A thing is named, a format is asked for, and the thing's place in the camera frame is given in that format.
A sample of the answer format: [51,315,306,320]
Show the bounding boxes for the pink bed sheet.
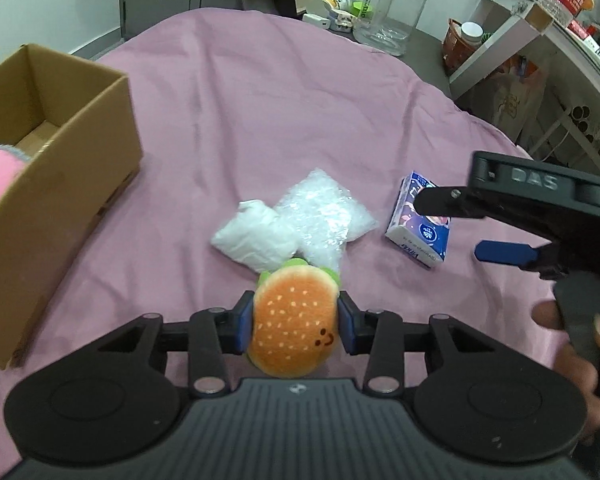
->
[0,7,577,463]

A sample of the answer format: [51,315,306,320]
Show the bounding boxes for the brown paper bag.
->
[472,54,549,144]

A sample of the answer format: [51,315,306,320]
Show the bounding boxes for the clear plastic water jug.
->
[352,0,431,57]

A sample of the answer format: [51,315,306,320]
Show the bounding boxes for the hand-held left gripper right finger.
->
[337,291,487,396]

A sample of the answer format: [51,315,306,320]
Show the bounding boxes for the burger plush toy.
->
[246,255,342,379]

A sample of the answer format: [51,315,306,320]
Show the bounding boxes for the person's right hand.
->
[531,300,600,448]

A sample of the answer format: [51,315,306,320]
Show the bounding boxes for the small white chargers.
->
[302,10,356,31]

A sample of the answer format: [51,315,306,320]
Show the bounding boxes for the brown cardboard box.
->
[0,42,144,371]

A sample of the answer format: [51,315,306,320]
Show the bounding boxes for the brown basket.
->
[442,17,497,79]

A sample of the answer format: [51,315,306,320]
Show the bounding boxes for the clear bubble wrap bag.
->
[273,170,380,269]

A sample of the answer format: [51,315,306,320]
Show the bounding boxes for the white soft pack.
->
[210,200,301,275]

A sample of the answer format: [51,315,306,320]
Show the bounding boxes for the blue tissue pack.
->
[383,170,452,270]

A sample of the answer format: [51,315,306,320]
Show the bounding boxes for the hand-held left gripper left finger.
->
[97,290,256,396]

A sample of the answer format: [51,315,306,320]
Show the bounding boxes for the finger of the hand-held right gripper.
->
[412,186,487,221]
[473,239,556,275]

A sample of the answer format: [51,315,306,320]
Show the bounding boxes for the white desk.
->
[447,0,600,182]

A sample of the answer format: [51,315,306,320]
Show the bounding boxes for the white lid jar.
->
[459,20,485,46]

